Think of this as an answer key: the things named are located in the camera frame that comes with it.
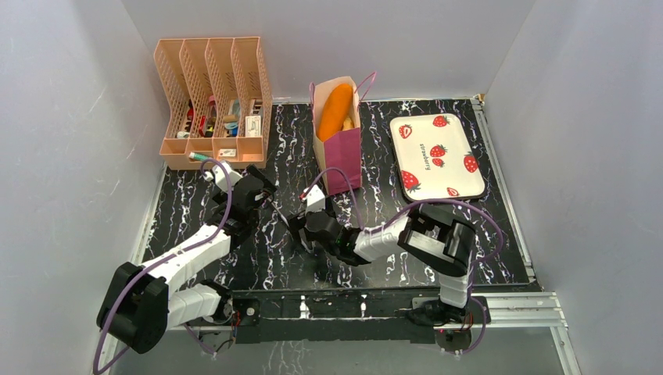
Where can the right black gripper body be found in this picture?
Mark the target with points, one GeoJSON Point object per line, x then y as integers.
{"type": "Point", "coordinates": [304, 230]}

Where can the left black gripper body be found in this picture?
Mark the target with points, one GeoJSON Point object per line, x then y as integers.
{"type": "Point", "coordinates": [266, 188]}

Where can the metal tongs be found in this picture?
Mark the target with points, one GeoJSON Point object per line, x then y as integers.
{"type": "Point", "coordinates": [282, 217]}

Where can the long orange fake baguette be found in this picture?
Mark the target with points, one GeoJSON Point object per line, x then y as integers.
{"type": "Point", "coordinates": [336, 109]}

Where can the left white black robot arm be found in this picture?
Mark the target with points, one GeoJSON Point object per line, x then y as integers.
{"type": "Point", "coordinates": [171, 290]}

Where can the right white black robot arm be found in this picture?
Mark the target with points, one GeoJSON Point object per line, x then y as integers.
{"type": "Point", "coordinates": [439, 239]}

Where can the small yellow fake bread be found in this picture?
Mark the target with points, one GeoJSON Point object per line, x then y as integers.
{"type": "Point", "coordinates": [348, 124]}

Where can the green white tube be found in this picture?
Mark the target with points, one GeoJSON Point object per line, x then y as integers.
{"type": "Point", "coordinates": [199, 157]}

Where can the small white box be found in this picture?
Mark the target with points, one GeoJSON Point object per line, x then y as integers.
{"type": "Point", "coordinates": [253, 126]}

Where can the red bottle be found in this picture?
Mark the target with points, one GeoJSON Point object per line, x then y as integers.
{"type": "Point", "coordinates": [212, 107]}

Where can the peach plastic file organizer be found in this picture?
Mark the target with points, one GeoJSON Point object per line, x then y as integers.
{"type": "Point", "coordinates": [220, 100]}

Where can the white strawberry print tray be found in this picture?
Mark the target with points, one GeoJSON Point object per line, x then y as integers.
{"type": "Point", "coordinates": [434, 158]}

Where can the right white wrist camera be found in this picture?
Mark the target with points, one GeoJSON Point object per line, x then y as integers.
{"type": "Point", "coordinates": [314, 198]}

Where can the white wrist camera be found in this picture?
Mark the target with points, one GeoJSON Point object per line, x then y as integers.
{"type": "Point", "coordinates": [223, 175]}
{"type": "Point", "coordinates": [314, 198]}

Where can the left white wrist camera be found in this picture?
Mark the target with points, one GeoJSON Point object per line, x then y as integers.
{"type": "Point", "coordinates": [223, 175]}

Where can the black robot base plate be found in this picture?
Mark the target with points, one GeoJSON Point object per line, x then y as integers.
{"type": "Point", "coordinates": [355, 314]}

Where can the aluminium frame rail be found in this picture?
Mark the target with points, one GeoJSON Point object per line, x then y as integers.
{"type": "Point", "coordinates": [520, 309]}

